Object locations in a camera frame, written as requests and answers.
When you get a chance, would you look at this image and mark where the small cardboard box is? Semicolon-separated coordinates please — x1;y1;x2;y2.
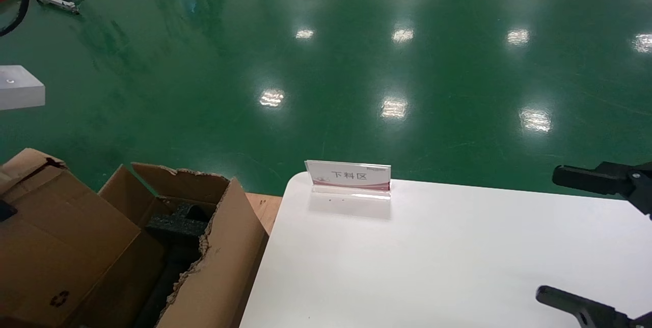
0;148;168;328

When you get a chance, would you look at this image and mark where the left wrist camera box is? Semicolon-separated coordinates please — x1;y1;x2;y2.
0;65;46;111

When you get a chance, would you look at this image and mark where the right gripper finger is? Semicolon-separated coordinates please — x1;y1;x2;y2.
553;161;652;216
536;285;652;328

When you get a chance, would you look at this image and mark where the wooden board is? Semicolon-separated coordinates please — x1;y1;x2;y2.
244;193;283;235

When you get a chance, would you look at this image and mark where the large open cardboard box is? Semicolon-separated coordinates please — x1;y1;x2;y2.
99;162;269;328

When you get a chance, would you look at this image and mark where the black foam insert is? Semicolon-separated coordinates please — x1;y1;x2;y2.
144;203;210;248

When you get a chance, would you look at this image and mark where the acrylic sign with red print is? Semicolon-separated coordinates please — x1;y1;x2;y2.
305;160;392;200

